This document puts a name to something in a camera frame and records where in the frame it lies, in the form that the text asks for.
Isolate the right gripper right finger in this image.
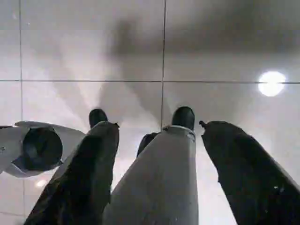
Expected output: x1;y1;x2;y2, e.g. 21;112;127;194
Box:
198;120;300;225

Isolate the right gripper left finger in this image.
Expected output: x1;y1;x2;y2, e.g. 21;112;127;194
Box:
23;120;120;225

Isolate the black robot foot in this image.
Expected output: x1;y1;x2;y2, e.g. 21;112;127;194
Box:
172;106;195;131
89;108;109;128

